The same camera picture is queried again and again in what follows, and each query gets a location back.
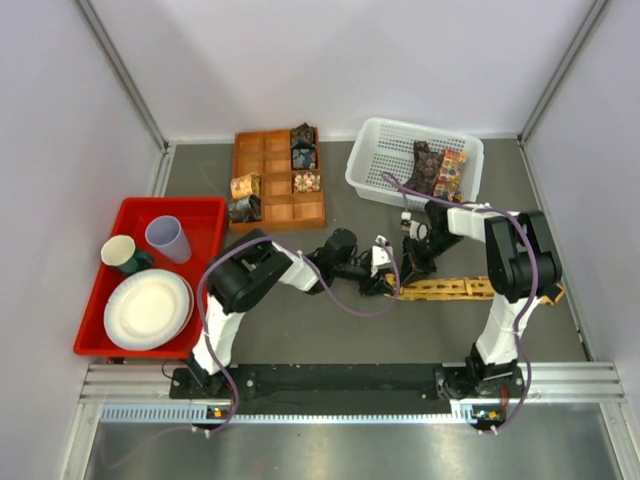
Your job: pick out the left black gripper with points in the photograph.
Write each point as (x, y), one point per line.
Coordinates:
(376, 286)

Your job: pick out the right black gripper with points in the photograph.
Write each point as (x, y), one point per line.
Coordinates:
(414, 268)

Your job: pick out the yellow insect print tie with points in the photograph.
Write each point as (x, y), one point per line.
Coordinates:
(475, 288)

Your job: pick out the orange tan tie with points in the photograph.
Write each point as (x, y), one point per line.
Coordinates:
(245, 185)

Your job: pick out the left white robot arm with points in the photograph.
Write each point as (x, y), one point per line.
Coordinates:
(240, 276)

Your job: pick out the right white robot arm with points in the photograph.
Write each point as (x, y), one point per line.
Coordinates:
(523, 266)

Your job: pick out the colourful dotted tie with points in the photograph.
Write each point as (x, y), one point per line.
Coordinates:
(448, 180)

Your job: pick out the dark brown paisley tie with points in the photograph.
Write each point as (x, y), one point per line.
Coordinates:
(426, 168)

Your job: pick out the rolled dark patterned tie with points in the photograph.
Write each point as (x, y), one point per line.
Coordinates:
(245, 210)

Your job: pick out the white plastic basket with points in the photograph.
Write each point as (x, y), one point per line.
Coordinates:
(385, 145)

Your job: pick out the rolled blue black tie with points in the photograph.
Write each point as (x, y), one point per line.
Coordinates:
(304, 156)

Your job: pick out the rolled dark tie top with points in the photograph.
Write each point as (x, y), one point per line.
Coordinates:
(302, 136)

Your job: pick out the wooden compartment tray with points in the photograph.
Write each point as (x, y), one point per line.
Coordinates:
(268, 154)

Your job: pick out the lilac plastic cup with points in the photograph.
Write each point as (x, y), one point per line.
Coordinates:
(166, 235)

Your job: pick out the white plate stack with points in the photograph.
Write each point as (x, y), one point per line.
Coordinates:
(148, 309)

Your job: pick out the dark green cup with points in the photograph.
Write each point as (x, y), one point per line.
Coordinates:
(138, 261)

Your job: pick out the beige paper cup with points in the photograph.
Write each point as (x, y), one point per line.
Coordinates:
(118, 252)

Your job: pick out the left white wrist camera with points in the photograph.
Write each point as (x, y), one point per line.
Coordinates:
(382, 257)

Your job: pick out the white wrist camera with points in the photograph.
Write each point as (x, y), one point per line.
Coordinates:
(413, 229)
(382, 257)

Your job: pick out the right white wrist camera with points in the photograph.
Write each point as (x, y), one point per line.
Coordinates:
(413, 229)

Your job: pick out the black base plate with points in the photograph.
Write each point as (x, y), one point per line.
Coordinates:
(432, 380)

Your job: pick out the aluminium frame rail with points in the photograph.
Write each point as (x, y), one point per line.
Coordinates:
(564, 382)

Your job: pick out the grey slotted cable duct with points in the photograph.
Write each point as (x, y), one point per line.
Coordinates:
(202, 414)

